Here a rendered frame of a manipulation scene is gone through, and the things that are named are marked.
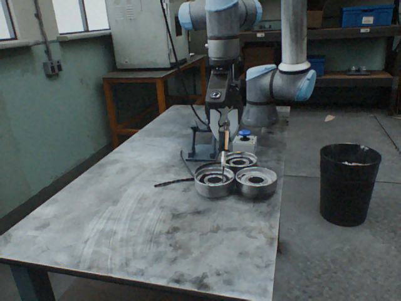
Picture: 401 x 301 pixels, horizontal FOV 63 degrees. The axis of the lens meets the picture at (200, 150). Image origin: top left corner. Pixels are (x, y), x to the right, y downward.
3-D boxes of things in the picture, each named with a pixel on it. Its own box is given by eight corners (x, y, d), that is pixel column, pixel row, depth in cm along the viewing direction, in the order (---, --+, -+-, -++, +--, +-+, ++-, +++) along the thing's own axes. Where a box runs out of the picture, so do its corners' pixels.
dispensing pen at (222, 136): (215, 182, 82) (219, 118, 85) (218, 184, 86) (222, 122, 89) (223, 182, 81) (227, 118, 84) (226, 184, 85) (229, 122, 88)
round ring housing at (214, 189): (243, 189, 87) (243, 175, 85) (214, 204, 80) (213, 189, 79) (215, 176, 94) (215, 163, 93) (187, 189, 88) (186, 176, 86)
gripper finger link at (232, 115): (244, 134, 90) (239, 101, 87) (241, 142, 84) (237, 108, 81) (232, 135, 91) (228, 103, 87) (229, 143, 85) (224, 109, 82)
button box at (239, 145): (254, 157, 106) (254, 142, 104) (232, 155, 107) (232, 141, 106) (257, 147, 113) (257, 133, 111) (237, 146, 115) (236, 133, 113)
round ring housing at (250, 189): (284, 188, 86) (285, 174, 84) (260, 204, 79) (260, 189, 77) (252, 177, 93) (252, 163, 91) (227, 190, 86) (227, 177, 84)
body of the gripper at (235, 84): (242, 101, 88) (241, 54, 83) (238, 110, 80) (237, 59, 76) (213, 101, 90) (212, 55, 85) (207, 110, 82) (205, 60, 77)
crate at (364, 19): (383, 24, 395) (386, 4, 386) (391, 26, 361) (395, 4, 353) (337, 27, 409) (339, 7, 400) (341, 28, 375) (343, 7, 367)
